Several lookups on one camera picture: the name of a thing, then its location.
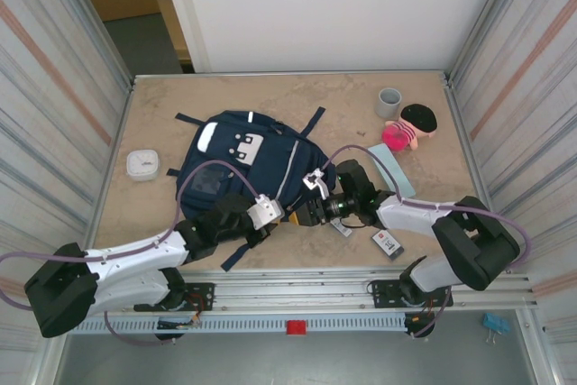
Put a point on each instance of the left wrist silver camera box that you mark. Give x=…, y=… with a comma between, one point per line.
x=266, y=211

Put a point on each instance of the grey plastic cup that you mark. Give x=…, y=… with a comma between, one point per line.
x=387, y=107

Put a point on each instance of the black card box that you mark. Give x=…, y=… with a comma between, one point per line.
x=387, y=245

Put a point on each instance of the blue binder clip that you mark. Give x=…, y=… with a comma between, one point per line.
x=496, y=323

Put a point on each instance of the red plastic block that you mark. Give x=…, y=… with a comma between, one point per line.
x=296, y=327

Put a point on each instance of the aluminium mounting rail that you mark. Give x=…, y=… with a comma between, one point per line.
x=293, y=288

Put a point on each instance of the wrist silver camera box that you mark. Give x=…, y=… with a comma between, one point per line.
x=266, y=211
x=315, y=180

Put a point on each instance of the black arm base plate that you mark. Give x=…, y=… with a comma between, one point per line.
x=203, y=290
x=383, y=288

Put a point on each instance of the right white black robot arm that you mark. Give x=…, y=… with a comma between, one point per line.
x=478, y=241

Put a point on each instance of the clear pen box with barcode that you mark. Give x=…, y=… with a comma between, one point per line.
x=345, y=229

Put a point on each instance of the plush doll with black hair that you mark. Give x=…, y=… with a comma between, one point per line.
x=419, y=116

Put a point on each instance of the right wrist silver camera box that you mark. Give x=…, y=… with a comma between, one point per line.
x=315, y=180

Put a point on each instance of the light teal notebook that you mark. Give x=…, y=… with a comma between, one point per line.
x=392, y=168

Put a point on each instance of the translucent corrugated enclosure panel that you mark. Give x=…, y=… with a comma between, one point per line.
x=532, y=87
x=45, y=87

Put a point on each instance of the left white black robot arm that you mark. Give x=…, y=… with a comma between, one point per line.
x=135, y=254

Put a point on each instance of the navy blue student backpack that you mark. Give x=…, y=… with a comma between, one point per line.
x=252, y=164

